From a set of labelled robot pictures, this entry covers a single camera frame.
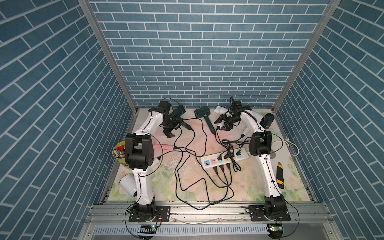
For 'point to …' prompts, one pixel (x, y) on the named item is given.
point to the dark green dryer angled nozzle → (176, 119)
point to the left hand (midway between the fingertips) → (185, 128)
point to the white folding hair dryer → (219, 109)
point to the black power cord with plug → (175, 182)
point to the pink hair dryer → (163, 146)
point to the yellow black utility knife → (280, 179)
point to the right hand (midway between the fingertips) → (218, 125)
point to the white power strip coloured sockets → (213, 161)
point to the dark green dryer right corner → (267, 120)
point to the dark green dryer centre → (205, 111)
